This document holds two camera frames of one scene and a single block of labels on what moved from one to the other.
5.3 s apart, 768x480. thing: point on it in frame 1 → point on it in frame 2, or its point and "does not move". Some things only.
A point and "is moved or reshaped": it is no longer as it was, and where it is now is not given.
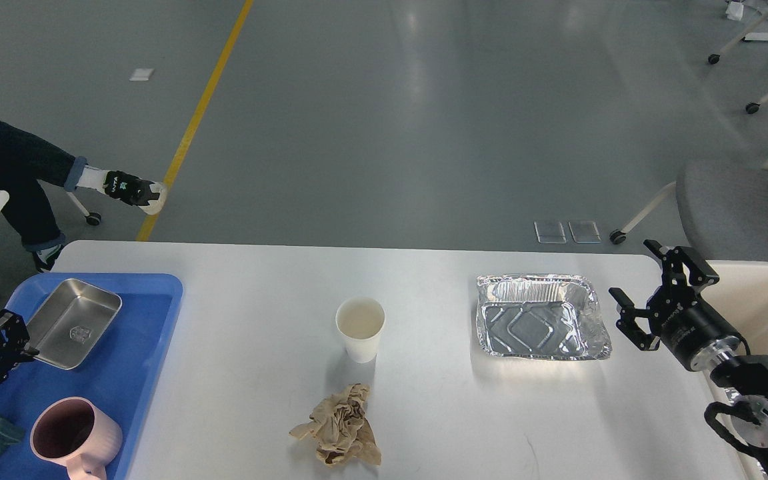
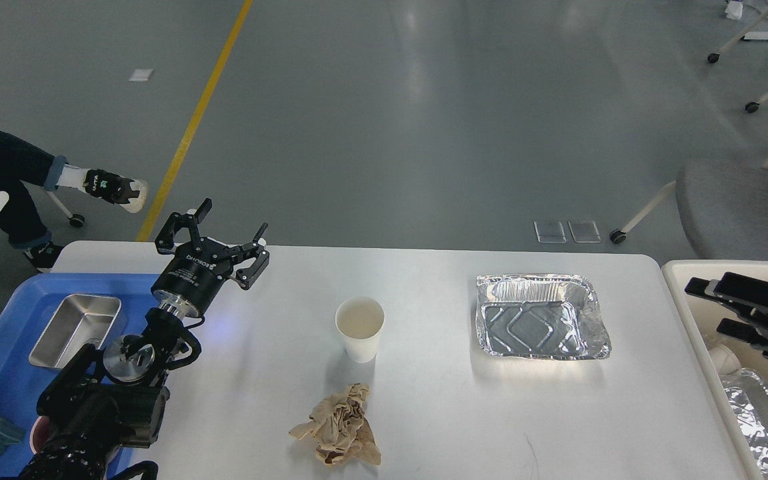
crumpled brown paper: x=339 y=425 does not move
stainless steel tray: x=71 y=324 is moved or reshaped
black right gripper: x=680 y=321 → x=754 y=294
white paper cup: x=360 y=321 does not move
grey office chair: x=738 y=211 does not move
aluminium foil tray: x=553 y=317 does not move
